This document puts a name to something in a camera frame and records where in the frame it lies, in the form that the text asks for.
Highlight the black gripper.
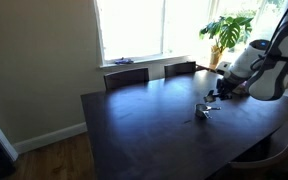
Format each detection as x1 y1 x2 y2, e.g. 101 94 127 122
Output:
216 78 246 100

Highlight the large silver measuring cup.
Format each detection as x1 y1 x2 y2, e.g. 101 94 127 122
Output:
195 104 220 119

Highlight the medium silver measuring cup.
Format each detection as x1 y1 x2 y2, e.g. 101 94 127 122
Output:
203 90 220 103

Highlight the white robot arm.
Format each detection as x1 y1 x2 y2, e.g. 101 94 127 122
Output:
216 7 288 101

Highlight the dark wooden chair right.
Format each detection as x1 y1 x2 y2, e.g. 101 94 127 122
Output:
164 62 196 78

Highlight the dark wooden chair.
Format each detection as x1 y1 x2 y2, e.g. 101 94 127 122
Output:
104 68 149 90
164 62 196 78

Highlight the green potted plant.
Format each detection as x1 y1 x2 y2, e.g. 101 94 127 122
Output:
199 16 253 69

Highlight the dark wooden dining table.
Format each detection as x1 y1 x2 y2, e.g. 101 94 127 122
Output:
81 71 288 180

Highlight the near curved wooden chair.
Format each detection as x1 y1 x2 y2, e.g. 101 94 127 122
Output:
229 121 288 172

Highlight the dark wooden chair left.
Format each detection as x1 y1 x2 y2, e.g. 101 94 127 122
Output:
104 68 149 90

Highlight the blue object on windowsill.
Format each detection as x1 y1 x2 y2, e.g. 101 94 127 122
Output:
114 57 134 65

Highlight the white window frame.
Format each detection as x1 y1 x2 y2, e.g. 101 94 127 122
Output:
93 0 288 67

